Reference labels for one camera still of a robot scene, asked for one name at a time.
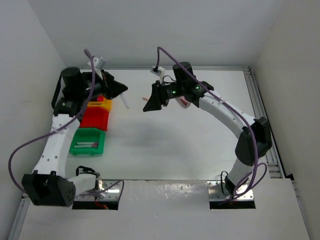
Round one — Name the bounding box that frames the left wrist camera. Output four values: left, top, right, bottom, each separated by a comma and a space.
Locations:
92, 56, 106, 79

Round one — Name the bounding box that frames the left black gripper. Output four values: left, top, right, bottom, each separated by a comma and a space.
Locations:
77, 69, 127, 101

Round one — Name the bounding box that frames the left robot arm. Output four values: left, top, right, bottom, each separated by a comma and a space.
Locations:
21, 66, 128, 207

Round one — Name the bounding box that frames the white pen yellow cap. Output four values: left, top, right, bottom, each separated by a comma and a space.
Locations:
120, 93, 130, 109

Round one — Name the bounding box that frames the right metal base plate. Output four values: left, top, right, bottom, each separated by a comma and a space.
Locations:
207, 180, 254, 202

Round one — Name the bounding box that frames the metal base plate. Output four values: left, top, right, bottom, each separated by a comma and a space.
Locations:
207, 180, 254, 202
75, 179, 125, 202

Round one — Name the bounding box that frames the white pen pink cap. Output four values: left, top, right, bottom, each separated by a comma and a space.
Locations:
73, 144, 98, 149

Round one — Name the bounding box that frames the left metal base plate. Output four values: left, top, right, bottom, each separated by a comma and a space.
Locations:
75, 179, 125, 202

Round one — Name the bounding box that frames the white pen purple cap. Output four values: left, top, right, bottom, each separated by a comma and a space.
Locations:
76, 141, 99, 145

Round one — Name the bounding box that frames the green storage bin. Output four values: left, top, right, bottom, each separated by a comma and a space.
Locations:
69, 128, 106, 156

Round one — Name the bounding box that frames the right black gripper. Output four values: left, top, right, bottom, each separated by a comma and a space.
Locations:
144, 79, 186, 111

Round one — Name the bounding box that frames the pink capped glue bottle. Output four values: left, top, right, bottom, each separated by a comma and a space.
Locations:
177, 97, 191, 108

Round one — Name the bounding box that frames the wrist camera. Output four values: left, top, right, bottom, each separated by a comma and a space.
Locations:
92, 56, 106, 79
150, 65, 165, 79

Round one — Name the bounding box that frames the pink black highlighter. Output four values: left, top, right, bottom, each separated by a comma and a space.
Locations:
97, 96, 104, 102

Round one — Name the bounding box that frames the yellow storage bin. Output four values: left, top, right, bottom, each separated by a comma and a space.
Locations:
87, 95, 112, 112

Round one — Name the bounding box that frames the red storage bin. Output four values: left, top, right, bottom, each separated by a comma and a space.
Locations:
79, 106, 109, 132

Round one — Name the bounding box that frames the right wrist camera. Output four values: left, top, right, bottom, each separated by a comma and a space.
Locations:
150, 65, 165, 79

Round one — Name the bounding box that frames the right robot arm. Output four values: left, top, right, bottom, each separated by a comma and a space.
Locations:
143, 61, 272, 197

